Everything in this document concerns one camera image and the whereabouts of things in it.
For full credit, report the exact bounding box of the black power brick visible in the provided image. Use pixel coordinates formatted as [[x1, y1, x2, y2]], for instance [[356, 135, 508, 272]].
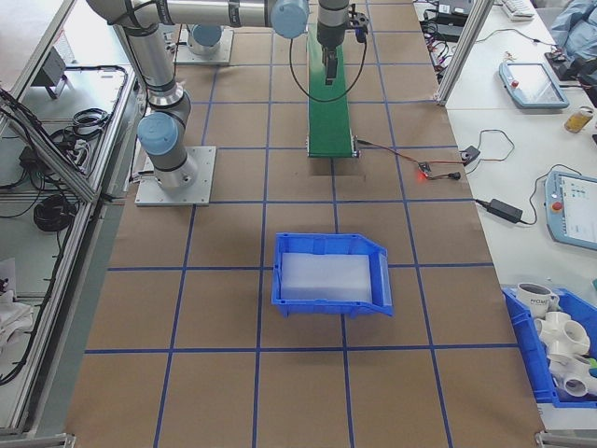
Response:
[[431, 21, 464, 42]]

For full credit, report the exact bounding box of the white keyboard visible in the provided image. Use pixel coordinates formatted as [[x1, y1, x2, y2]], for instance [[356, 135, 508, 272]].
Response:
[[502, 0, 537, 22]]

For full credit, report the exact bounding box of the blue bin with tape roll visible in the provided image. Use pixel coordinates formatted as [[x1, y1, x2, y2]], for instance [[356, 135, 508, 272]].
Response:
[[500, 284, 597, 410]]

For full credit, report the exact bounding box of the white PVC pipe fitting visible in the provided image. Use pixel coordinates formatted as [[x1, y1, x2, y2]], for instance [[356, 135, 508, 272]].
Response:
[[545, 352, 597, 403], [533, 309, 592, 361]]

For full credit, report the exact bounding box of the blue plastic bin with foam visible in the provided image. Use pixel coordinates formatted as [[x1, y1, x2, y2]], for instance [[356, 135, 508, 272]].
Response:
[[271, 231, 396, 320]]

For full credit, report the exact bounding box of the black box on stand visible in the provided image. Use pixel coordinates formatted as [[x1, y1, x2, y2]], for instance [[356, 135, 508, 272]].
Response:
[[31, 46, 73, 101]]

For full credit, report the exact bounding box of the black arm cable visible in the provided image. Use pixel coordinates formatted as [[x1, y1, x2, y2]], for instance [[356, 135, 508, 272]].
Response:
[[288, 33, 370, 101]]

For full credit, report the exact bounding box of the black desk device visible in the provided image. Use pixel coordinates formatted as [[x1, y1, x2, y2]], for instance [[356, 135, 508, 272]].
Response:
[[545, 48, 585, 81]]

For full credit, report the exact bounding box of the black power adapter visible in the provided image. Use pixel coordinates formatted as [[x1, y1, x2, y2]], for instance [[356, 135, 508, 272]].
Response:
[[486, 197, 525, 224]]

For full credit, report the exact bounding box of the black box with white label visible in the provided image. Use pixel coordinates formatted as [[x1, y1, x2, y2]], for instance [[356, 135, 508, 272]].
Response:
[[436, 0, 472, 16]]

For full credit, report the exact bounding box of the red black conveyor wire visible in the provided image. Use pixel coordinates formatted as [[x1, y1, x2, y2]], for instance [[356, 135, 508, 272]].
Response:
[[356, 136, 425, 169]]

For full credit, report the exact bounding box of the yellow drink can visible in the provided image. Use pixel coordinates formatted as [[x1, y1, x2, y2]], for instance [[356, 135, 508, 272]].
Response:
[[563, 105, 595, 133]]

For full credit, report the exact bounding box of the black coiled cable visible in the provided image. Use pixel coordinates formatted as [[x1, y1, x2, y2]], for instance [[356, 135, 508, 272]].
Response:
[[31, 192, 78, 233], [71, 107, 112, 142]]

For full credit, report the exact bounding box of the black plug block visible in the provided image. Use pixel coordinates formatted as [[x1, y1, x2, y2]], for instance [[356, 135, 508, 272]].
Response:
[[18, 147, 39, 175]]

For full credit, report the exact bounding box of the white cloth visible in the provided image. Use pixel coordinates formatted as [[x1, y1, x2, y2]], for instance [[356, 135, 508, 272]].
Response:
[[0, 258, 35, 357]]

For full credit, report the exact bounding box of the green conveyor belt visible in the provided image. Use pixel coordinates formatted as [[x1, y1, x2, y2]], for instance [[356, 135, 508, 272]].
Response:
[[305, 33, 359, 161]]

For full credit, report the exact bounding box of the aluminium extrusion post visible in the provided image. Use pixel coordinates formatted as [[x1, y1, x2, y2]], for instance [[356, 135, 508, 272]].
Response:
[[435, 0, 489, 106]]

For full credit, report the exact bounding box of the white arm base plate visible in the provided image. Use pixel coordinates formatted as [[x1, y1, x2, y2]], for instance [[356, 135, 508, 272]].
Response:
[[174, 28, 234, 67], [134, 145, 218, 207]]

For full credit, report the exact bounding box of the teach pendant lit screen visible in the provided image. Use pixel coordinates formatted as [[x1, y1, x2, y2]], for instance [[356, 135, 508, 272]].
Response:
[[542, 168, 597, 246]]

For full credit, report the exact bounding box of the teach pendant dark screen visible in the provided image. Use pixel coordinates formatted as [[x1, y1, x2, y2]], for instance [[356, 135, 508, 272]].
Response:
[[498, 60, 572, 111]]

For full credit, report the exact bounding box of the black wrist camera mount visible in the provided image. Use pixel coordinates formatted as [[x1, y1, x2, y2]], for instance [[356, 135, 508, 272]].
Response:
[[347, 3, 370, 45]]

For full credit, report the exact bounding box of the light blue jacket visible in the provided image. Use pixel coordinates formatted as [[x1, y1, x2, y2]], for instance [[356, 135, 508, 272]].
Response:
[[549, 0, 597, 63]]

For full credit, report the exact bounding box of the V-shaped metal bar frame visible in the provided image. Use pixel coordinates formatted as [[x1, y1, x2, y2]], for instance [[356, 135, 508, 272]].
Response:
[[0, 0, 142, 438]]

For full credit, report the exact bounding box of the white mug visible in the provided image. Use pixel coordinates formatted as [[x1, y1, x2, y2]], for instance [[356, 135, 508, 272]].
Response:
[[516, 281, 562, 319]]

